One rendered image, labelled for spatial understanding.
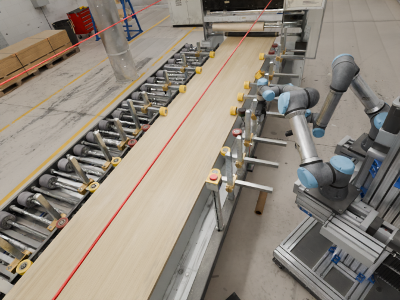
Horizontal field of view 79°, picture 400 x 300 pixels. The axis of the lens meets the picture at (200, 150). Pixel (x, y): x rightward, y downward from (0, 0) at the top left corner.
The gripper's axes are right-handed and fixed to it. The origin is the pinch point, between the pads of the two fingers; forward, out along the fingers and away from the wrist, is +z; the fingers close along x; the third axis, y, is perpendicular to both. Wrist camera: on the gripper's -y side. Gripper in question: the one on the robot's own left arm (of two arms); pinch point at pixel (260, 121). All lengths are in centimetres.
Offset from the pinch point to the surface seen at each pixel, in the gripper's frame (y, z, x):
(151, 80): 78, 16, 161
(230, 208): -68, 31, 4
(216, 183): -88, -21, 3
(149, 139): -35, 11, 90
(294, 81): 221, 76, -6
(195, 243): -97, 39, 20
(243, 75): 97, 10, 42
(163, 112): 0, 5, 94
